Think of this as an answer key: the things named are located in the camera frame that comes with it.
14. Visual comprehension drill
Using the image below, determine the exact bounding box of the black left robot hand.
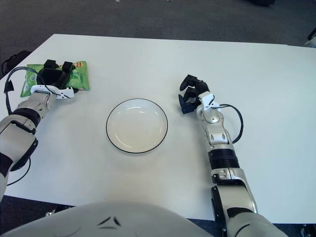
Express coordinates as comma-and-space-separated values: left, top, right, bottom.
36, 59, 81, 93

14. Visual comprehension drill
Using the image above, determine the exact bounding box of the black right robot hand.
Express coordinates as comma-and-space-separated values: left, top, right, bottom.
178, 74, 210, 115

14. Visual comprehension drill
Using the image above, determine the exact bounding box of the green snack bag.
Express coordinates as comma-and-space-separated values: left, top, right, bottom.
19, 60, 91, 98

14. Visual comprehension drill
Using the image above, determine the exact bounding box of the black bag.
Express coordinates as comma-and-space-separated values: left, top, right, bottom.
1, 50, 32, 75

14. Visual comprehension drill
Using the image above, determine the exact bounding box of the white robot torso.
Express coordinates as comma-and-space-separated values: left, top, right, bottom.
2, 200, 223, 237

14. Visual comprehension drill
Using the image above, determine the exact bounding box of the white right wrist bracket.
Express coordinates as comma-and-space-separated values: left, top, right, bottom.
199, 91, 222, 111

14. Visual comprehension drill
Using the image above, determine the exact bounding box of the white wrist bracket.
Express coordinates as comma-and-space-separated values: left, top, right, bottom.
199, 91, 222, 111
30, 84, 75, 100

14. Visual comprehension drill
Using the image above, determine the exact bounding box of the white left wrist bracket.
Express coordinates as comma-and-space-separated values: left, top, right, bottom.
30, 84, 75, 100

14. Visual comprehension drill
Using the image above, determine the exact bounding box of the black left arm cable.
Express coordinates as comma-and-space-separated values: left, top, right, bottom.
3, 67, 41, 186

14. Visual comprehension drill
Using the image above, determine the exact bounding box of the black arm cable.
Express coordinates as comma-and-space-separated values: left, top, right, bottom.
217, 103, 244, 145
3, 67, 41, 186

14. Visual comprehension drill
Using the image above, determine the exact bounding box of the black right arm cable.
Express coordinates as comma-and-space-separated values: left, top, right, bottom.
217, 103, 244, 145

